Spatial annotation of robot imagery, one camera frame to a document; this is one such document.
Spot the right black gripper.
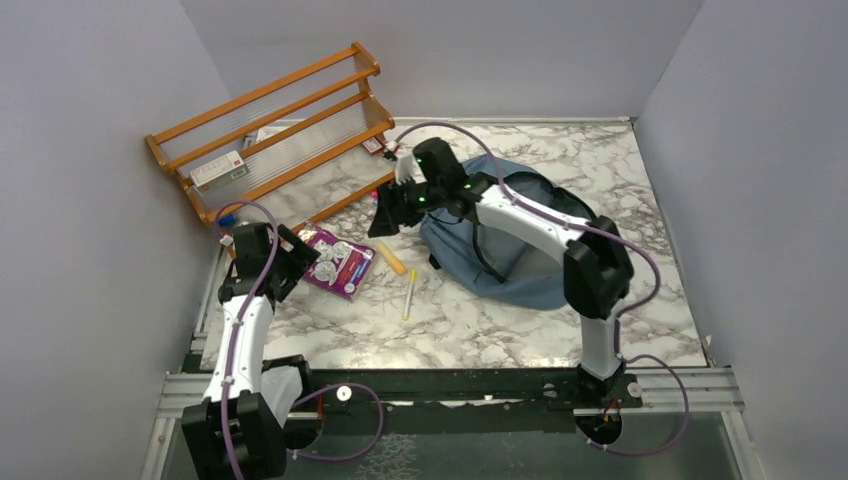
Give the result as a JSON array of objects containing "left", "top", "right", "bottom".
[{"left": 367, "top": 175, "right": 444, "bottom": 240}]

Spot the purple stationery package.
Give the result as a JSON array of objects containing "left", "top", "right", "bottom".
[{"left": 298, "top": 224, "right": 376, "bottom": 301}]

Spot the blue backpack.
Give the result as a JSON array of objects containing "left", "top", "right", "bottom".
[{"left": 419, "top": 159, "right": 596, "bottom": 310}]

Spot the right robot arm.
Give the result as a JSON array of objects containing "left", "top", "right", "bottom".
[{"left": 368, "top": 137, "right": 634, "bottom": 407}]

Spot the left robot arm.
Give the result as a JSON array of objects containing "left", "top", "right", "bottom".
[{"left": 181, "top": 223, "right": 319, "bottom": 479}]

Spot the orange highlighter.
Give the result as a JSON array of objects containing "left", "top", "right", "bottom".
[{"left": 375, "top": 241, "right": 407, "bottom": 276}]

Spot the small red white box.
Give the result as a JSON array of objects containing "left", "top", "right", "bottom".
[{"left": 361, "top": 138, "right": 385, "bottom": 155}]

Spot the yellow capped pen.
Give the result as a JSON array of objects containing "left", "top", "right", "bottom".
[{"left": 402, "top": 270, "right": 418, "bottom": 321}]

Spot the wooden shelf rack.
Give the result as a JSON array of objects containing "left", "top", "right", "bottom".
[{"left": 145, "top": 42, "right": 396, "bottom": 229}]

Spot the white box on shelf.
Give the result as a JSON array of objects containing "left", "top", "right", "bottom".
[{"left": 190, "top": 150, "right": 248, "bottom": 192}]

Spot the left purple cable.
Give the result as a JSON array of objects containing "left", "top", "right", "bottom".
[{"left": 213, "top": 200, "right": 386, "bottom": 480}]

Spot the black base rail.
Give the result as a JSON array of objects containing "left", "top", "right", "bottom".
[{"left": 182, "top": 354, "right": 670, "bottom": 452}]

